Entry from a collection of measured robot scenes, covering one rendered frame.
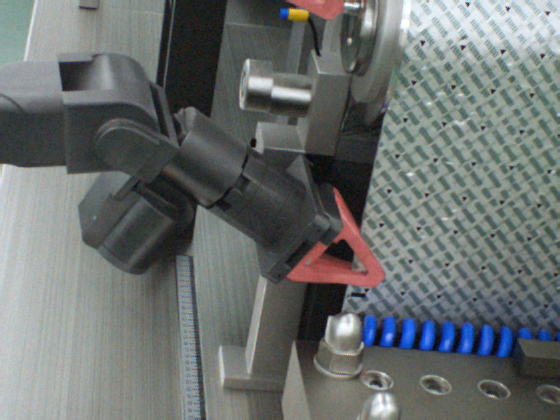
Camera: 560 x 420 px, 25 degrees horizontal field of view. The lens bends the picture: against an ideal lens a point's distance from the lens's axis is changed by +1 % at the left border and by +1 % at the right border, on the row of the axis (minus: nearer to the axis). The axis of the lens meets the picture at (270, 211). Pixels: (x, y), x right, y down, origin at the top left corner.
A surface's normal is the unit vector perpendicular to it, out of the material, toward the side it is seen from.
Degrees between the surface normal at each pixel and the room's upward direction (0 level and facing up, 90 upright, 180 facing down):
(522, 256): 90
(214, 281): 0
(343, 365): 90
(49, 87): 11
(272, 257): 60
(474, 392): 0
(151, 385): 0
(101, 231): 97
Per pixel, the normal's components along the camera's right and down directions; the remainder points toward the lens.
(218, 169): 0.29, 0.22
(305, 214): -0.77, -0.52
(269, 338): 0.10, 0.47
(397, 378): 0.15, -0.88
